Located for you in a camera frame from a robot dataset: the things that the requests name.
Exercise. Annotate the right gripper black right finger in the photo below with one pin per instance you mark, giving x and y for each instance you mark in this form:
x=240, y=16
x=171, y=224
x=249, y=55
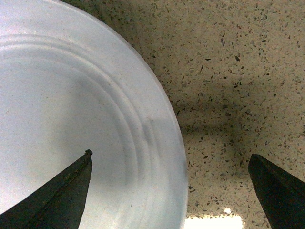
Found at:
x=281, y=195

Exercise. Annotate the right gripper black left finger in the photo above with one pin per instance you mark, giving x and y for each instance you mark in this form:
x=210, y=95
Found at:
x=58, y=204

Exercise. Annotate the light blue plate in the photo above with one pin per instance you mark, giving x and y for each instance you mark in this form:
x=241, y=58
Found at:
x=69, y=83

